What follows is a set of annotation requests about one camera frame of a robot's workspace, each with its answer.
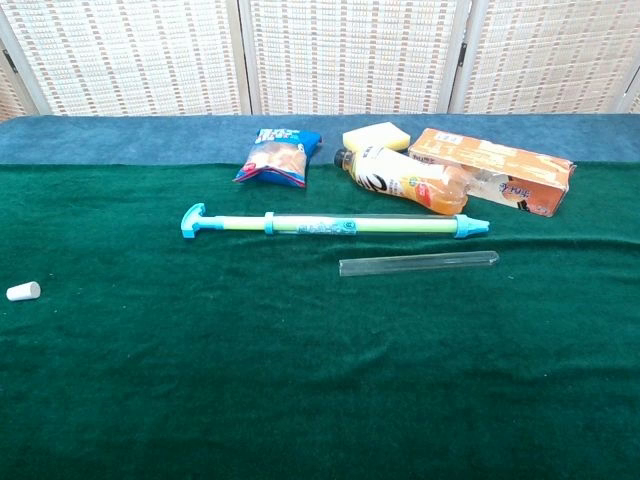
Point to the clear glass tube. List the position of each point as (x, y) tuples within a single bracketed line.
[(420, 263)]

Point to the white rubber stopper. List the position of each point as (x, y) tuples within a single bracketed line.
[(23, 291)]

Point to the cyan green toy water pump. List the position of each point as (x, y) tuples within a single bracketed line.
[(320, 223)]

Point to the blue snack chip bag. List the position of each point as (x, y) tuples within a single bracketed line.
[(275, 160)]

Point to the orange drink bottle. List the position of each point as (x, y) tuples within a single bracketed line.
[(400, 180)]

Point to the green velvet table cloth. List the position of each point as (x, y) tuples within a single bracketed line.
[(300, 350)]

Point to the yellow sponge block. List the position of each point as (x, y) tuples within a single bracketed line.
[(375, 135)]

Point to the orange carton box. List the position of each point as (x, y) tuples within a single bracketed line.
[(500, 160)]

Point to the blue table cloth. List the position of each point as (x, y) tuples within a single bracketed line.
[(125, 140)]

